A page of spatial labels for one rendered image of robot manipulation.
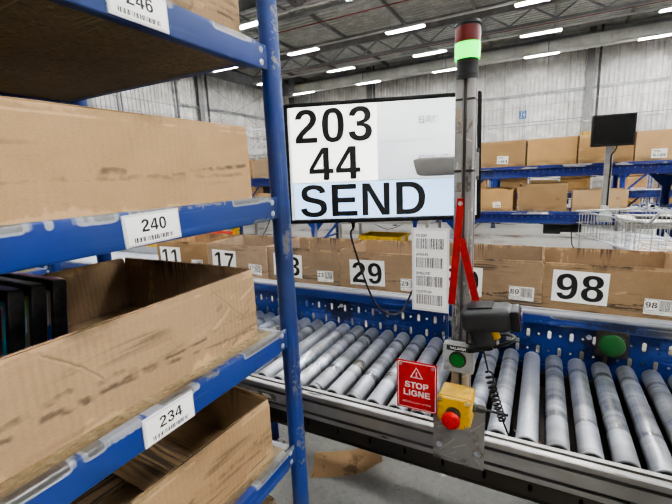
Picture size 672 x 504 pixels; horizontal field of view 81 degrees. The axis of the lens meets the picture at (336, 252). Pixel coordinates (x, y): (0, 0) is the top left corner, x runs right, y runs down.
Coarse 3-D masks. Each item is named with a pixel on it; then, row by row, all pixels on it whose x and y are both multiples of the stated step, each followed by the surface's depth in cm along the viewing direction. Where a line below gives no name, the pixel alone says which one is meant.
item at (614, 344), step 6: (606, 336) 122; (612, 336) 121; (618, 336) 121; (600, 342) 123; (606, 342) 122; (612, 342) 121; (618, 342) 121; (624, 342) 120; (600, 348) 124; (606, 348) 123; (612, 348) 122; (618, 348) 121; (624, 348) 120; (606, 354) 123; (612, 354) 122; (618, 354) 121
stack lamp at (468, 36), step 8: (464, 24) 77; (472, 24) 77; (456, 32) 79; (464, 32) 77; (472, 32) 77; (480, 32) 78; (456, 40) 79; (464, 40) 78; (472, 40) 77; (480, 40) 78; (456, 48) 79; (464, 48) 78; (472, 48) 77; (480, 48) 79; (456, 56) 80; (464, 56) 78; (472, 56) 78
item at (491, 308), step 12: (492, 300) 84; (468, 312) 82; (480, 312) 81; (492, 312) 80; (504, 312) 79; (516, 312) 78; (468, 324) 82; (480, 324) 81; (492, 324) 80; (504, 324) 79; (516, 324) 78; (480, 336) 83; (492, 336) 83; (468, 348) 85; (480, 348) 83; (492, 348) 82
